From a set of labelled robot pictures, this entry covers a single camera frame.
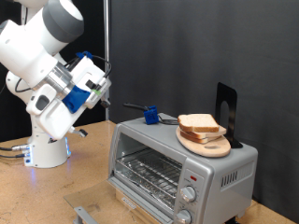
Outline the thick bread slice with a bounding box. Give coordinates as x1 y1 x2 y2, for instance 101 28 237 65
178 113 221 133

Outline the metal pole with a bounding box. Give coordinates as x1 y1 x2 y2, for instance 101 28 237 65
103 0 111 121

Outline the glass oven door with handle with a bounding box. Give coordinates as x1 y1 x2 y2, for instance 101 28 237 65
64 176 176 224

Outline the black backdrop curtain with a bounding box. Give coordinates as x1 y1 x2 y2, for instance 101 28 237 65
0 0 107 143

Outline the round wooden cutting board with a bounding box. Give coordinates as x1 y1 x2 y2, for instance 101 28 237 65
175 125 232 159

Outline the robot base cable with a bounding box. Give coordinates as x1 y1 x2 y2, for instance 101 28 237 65
0 144 30 153
0 152 26 160

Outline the silver toaster oven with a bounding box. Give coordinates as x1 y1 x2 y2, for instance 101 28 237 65
107 112 259 224

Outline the grey backdrop curtain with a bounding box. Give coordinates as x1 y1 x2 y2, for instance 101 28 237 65
109 0 299 223

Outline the metal spatula with blue block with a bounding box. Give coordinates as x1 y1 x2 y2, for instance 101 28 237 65
122 102 180 126

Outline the black camera cable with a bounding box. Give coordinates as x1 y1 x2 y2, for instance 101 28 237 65
13 54 113 93

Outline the blue printed mount bracket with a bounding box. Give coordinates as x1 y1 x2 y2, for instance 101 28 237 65
62 85 92 115

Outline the thin bread slice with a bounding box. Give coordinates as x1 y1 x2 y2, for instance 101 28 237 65
179 132 222 145

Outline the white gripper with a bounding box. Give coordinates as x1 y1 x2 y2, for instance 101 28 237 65
25 83 112 142

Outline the wire oven rack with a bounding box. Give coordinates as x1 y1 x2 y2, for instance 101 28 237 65
115 148 183 200

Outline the black metal bookend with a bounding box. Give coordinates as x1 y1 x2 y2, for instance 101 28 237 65
214 81 244 149

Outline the silver oven knob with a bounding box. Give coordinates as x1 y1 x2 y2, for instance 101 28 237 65
175 209 192 224
180 185 197 203

